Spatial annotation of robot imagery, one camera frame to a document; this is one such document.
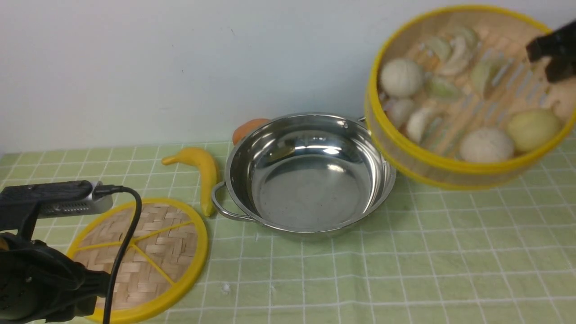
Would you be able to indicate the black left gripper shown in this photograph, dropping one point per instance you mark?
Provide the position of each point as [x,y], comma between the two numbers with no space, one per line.
[41,283]

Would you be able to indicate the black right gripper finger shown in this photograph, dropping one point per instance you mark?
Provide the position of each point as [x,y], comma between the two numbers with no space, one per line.
[560,47]

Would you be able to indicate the yellow-rimmed bamboo steamer basket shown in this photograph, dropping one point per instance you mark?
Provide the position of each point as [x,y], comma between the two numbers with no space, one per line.
[448,42]

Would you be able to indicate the yellow woven bamboo steamer lid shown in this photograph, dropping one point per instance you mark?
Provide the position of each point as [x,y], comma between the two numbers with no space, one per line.
[164,259]

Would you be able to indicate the stainless steel pot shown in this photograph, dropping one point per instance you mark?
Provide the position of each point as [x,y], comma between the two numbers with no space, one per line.
[311,174]

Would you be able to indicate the pale green dumpling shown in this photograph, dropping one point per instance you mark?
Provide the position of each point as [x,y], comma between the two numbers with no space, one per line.
[439,88]
[482,74]

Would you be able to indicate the white round bun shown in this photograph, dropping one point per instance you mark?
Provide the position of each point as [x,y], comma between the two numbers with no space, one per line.
[401,78]
[486,145]

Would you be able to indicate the white dumpling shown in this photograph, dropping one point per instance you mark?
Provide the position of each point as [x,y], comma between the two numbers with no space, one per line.
[419,122]

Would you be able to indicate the yellow banana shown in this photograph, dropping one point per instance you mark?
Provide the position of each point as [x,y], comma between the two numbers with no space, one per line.
[208,169]

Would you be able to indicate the green checkered tablecloth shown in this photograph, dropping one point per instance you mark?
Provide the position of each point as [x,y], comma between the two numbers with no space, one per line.
[502,256]

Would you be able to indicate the orange fruit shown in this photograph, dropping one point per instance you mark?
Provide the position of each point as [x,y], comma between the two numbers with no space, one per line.
[246,128]

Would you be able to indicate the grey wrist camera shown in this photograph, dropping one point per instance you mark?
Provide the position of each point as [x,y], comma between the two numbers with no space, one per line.
[22,204]

